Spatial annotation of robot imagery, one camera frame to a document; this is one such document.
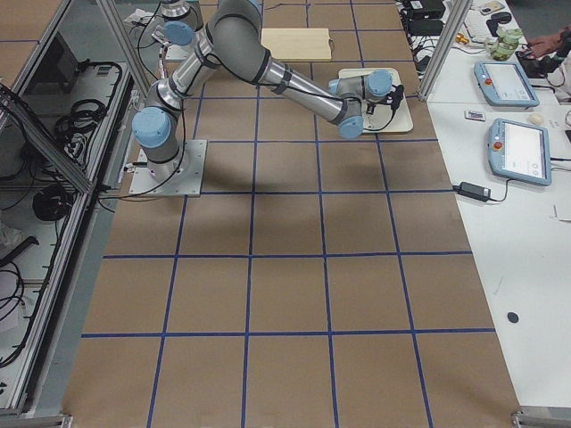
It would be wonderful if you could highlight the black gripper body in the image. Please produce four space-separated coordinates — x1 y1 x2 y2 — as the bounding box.
387 85 404 110

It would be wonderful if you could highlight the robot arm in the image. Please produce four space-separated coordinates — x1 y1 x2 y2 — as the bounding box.
152 0 203 52
132 1 404 184

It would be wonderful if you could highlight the cream bear tray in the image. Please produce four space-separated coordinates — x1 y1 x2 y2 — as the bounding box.
338 68 413 134

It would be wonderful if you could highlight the small white card box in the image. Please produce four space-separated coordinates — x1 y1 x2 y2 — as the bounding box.
464 110 486 122

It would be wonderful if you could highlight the blue teach pendant far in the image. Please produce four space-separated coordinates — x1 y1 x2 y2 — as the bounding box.
474 62 540 108

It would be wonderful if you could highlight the blue teach pendant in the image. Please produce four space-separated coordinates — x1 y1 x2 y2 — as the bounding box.
487 119 552 186
474 62 540 108

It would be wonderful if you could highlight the wooden cutting board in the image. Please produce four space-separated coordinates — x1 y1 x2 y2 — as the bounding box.
261 28 332 62

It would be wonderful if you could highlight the black power adapter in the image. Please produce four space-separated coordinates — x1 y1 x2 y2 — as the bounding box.
452 182 491 202

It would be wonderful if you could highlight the blue teach pendant near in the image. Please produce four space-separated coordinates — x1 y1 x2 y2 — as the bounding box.
487 119 552 186

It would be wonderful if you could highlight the aluminium frame post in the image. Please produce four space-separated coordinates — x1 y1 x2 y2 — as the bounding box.
418 0 473 102

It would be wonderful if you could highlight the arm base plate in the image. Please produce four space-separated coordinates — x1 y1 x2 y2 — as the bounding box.
161 44 193 62
128 139 208 197

